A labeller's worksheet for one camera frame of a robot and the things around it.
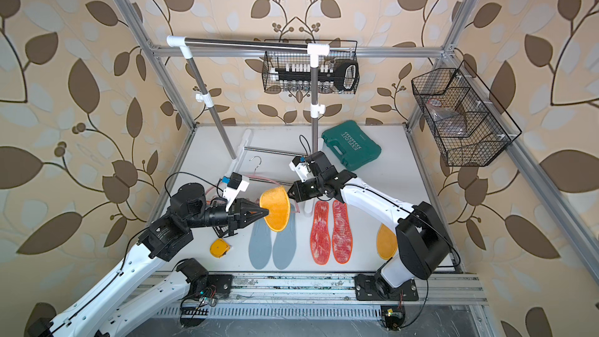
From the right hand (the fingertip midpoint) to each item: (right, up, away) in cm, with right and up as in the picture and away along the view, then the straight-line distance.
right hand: (288, 194), depth 81 cm
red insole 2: (+19, -17, +4) cm, 26 cm away
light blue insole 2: (-1, -18, +3) cm, 19 cm away
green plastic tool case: (+28, +18, +26) cm, 42 cm away
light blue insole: (-10, -19, +2) cm, 21 cm away
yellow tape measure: (-24, -19, 0) cm, 31 cm away
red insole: (+12, -16, +4) cm, 20 cm away
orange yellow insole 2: (-1, +2, -19) cm, 19 cm away
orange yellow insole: (+36, -19, +3) cm, 40 cm away
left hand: (-4, -1, -20) cm, 20 cm away
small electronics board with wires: (+34, -37, -9) cm, 51 cm away
